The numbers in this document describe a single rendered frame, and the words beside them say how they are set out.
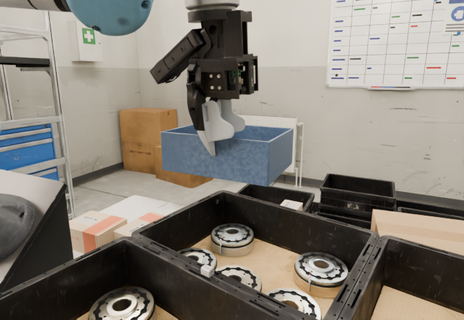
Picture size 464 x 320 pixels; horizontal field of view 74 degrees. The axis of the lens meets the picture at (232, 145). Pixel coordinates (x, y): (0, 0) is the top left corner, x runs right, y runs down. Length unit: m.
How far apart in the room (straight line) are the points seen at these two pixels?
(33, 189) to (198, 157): 0.48
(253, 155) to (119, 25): 0.26
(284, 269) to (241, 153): 0.32
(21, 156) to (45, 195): 1.74
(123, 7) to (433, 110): 3.20
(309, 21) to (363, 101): 0.99
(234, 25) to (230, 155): 0.19
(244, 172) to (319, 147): 3.01
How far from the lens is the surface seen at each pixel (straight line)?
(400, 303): 0.69
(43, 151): 2.64
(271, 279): 0.68
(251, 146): 0.47
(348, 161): 3.46
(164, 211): 1.28
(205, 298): 0.52
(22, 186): 0.91
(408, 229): 0.89
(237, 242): 0.72
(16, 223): 0.79
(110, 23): 0.33
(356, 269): 0.56
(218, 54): 0.44
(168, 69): 0.49
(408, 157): 3.44
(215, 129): 0.46
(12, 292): 0.58
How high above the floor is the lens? 1.23
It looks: 13 degrees down
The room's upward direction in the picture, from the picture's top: straight up
